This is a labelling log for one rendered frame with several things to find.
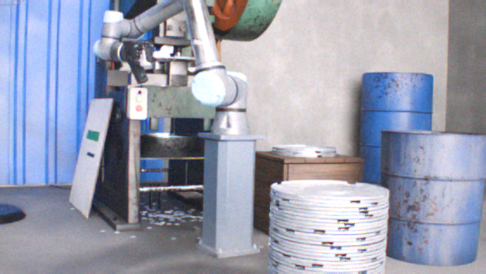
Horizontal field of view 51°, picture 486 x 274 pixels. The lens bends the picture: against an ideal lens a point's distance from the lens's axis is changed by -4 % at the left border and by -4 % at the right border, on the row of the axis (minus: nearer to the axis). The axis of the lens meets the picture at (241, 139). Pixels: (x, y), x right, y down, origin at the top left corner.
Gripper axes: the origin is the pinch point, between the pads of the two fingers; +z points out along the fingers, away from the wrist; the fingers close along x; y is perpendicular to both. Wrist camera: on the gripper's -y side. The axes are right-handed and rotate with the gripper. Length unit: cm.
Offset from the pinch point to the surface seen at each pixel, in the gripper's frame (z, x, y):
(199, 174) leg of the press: -32, 64, -74
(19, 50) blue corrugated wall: -173, 56, -19
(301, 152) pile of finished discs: 37, 44, -40
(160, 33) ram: -43, 48, 3
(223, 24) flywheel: -35, 90, 4
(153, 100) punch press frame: -29.5, 26.1, -24.2
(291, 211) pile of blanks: 78, -48, -19
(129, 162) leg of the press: -27, 7, -48
